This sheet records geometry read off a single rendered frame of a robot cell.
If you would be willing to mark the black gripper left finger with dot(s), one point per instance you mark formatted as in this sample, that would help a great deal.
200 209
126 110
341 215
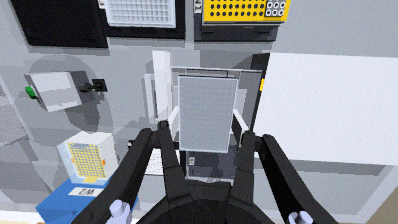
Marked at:
114 203

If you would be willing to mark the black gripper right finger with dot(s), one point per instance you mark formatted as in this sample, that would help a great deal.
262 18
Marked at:
295 202

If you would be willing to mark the dark grey bench mat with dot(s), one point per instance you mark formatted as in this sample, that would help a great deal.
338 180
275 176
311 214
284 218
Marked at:
366 28

